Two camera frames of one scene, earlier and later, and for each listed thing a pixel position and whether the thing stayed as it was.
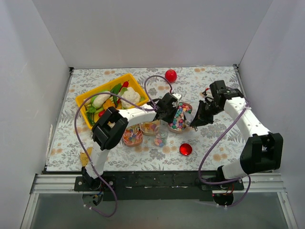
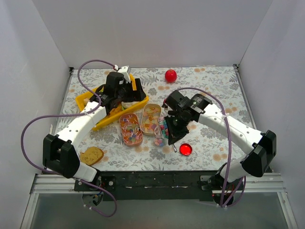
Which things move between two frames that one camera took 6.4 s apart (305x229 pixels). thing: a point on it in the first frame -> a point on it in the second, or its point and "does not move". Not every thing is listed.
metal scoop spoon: x=188 y=123 -> x=174 y=148
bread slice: x=84 y=158 does not move
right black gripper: x=206 y=112 -> x=176 y=122
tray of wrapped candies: x=133 y=135 does not move
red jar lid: x=185 y=149 does not move
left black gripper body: x=173 y=114 -> x=134 y=90
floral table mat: x=148 y=119 does not move
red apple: x=170 y=75 does not move
